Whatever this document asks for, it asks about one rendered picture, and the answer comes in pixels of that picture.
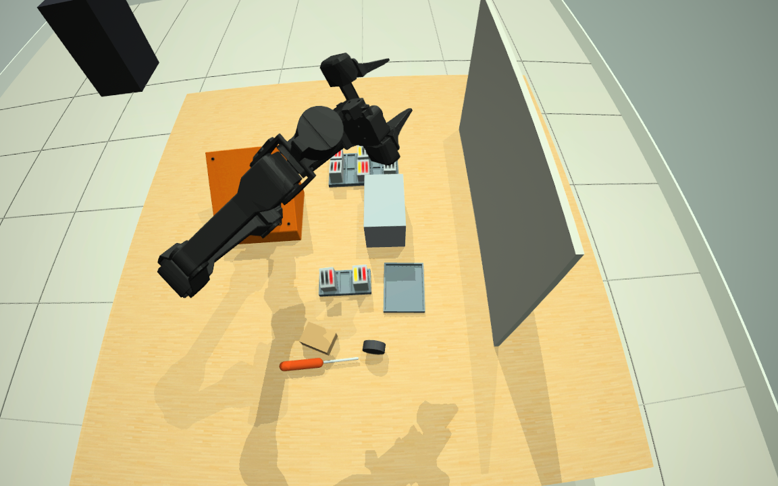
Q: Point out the orange-handled screwdriver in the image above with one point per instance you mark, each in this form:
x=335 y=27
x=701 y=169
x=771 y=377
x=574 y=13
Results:
x=308 y=363

